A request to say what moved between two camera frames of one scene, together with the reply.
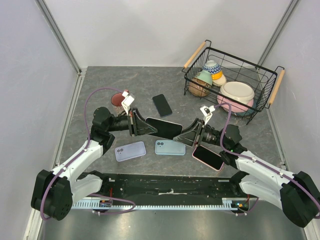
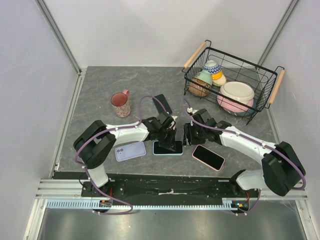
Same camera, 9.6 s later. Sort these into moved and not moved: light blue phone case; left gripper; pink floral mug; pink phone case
Moved: left gripper
Not moved: pink floral mug; pink phone case; light blue phone case
